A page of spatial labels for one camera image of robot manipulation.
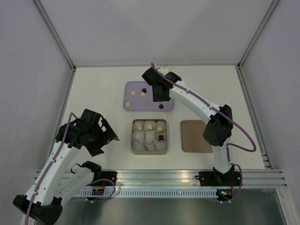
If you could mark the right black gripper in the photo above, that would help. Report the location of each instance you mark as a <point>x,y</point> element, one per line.
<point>156,98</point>

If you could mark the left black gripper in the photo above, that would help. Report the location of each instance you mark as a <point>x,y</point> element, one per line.
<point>107,136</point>

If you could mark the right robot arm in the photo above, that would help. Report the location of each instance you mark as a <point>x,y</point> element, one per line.
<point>218,121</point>

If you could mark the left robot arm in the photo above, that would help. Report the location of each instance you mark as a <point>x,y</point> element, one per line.
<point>45,199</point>

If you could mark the purple tray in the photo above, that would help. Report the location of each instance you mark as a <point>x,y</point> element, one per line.
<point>143,104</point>

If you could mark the gold tin box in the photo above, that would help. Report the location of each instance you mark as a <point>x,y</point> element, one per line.
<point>146,142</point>

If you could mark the gold tin lid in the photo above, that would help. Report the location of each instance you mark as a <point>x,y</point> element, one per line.
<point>192,140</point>

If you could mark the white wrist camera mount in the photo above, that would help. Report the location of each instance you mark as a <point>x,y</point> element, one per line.
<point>163,70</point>

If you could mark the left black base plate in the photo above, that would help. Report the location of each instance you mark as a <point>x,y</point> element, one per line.
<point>109,175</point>

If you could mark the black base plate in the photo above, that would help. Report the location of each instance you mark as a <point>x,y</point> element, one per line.
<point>109,175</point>
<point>217,179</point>

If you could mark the white slotted cable duct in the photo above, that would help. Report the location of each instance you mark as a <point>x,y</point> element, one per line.
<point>148,193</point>

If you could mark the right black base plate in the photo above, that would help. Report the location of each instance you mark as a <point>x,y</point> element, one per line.
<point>217,179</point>

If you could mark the aluminium rail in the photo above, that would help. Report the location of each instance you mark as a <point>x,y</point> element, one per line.
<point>251,178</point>

